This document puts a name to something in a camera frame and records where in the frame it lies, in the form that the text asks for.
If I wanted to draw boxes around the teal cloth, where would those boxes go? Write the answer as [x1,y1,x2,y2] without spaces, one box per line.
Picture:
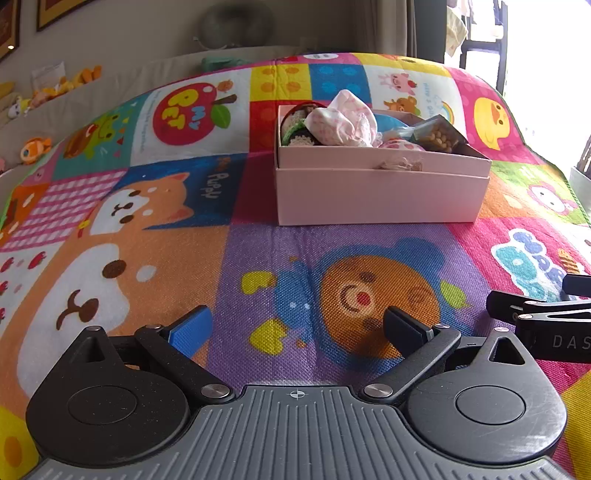
[201,55,246,71]

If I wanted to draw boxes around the grey curtain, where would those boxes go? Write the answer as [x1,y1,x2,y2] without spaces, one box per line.
[323,0,448,59]

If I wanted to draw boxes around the wide gold framed picture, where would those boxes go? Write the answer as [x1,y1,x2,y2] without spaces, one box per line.
[36,0,95,32]

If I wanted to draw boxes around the black window frame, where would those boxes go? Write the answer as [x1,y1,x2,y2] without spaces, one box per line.
[462,0,513,100]

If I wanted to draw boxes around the dark snack packet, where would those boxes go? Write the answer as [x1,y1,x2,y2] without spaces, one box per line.
[412,115,482,158]

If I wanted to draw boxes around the orange yellow plush toys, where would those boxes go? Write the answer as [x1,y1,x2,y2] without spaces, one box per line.
[30,65,103,105]

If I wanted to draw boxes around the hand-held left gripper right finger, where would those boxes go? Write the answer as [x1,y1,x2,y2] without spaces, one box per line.
[362,307,532,406]

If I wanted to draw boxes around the narrow gold framed picture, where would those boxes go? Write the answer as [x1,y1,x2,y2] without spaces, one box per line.
[0,0,22,62]

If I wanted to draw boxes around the grey round fan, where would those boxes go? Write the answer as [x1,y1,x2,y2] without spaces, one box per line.
[194,4,274,49]

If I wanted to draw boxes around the beige hanging towel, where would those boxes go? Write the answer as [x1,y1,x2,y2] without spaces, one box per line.
[445,6,470,57]

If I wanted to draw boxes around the pink cardboard box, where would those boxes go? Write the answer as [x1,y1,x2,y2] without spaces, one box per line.
[276,104,493,227]

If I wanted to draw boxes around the white pink floral cloth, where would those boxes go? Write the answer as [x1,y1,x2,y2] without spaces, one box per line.
[305,89,382,148]

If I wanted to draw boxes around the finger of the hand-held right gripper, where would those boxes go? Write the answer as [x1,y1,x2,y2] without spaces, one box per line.
[561,273,591,298]
[486,290,591,333]

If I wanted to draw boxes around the colourful cartoon play mat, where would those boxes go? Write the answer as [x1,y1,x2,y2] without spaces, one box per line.
[0,52,591,480]

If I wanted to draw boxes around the orange clownfish plush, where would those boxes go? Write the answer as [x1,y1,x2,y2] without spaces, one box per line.
[19,137,53,165]

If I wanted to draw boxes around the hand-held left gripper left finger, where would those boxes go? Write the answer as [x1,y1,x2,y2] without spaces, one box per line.
[74,305,234,407]

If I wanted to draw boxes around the pink spotted plush toy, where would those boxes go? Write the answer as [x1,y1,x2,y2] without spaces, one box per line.
[379,137,428,153]

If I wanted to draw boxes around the light blue pouch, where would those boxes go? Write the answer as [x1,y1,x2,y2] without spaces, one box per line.
[373,112,424,140]

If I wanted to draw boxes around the small white plush toy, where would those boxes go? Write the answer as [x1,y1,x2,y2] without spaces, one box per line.
[6,95,31,119]

